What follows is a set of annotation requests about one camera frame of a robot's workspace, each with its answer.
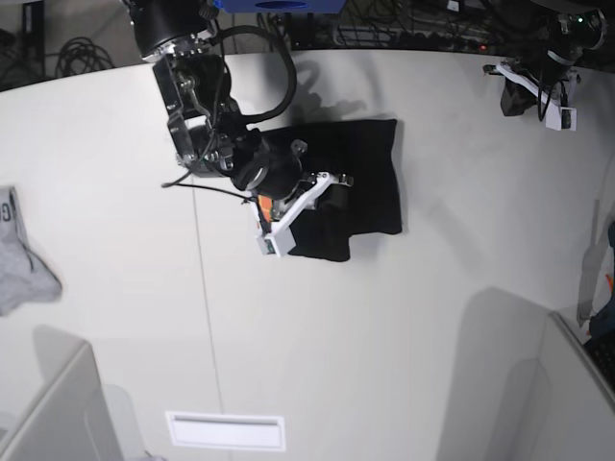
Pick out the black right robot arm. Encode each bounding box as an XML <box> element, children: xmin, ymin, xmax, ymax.
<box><xmin>125</xmin><ymin>1</ymin><xmax>336</xmax><ymax>202</ymax></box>

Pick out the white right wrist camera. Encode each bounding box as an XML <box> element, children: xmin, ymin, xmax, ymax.
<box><xmin>250</xmin><ymin>172</ymin><xmax>354</xmax><ymax>257</ymax></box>

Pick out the black T-shirt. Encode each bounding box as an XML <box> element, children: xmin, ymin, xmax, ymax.
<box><xmin>262</xmin><ymin>119</ymin><xmax>403</xmax><ymax>262</ymax></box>

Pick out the black power strip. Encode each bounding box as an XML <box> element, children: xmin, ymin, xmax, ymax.
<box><xmin>331</xmin><ymin>27</ymin><xmax>495</xmax><ymax>54</ymax></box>

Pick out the teal orange object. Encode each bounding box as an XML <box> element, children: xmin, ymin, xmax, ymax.
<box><xmin>589</xmin><ymin>275</ymin><xmax>614</xmax><ymax>339</ymax></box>

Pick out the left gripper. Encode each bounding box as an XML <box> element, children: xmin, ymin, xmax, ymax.
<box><xmin>501</xmin><ymin>55</ymin><xmax>572</xmax><ymax>116</ymax></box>

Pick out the blue box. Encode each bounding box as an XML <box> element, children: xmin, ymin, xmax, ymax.
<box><xmin>213</xmin><ymin>0</ymin><xmax>346</xmax><ymax>13</ymax></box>

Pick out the white table label slot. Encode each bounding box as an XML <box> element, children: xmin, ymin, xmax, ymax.
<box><xmin>165</xmin><ymin>411</ymin><xmax>286</xmax><ymax>452</ymax></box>

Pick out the coiled black cable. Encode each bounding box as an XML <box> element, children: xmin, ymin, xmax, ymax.
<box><xmin>55</xmin><ymin>36</ymin><xmax>115</xmax><ymax>79</ymax></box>

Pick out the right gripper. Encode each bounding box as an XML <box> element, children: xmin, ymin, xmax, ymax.
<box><xmin>232</xmin><ymin>138</ymin><xmax>350</xmax><ymax>211</ymax></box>

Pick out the white bin left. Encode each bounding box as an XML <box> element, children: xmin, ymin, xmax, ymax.
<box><xmin>1</xmin><ymin>341</ymin><xmax>124</xmax><ymax>460</ymax></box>

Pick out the grey folded garment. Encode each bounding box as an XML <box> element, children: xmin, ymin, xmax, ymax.
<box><xmin>1</xmin><ymin>186</ymin><xmax>62</xmax><ymax>317</ymax></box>

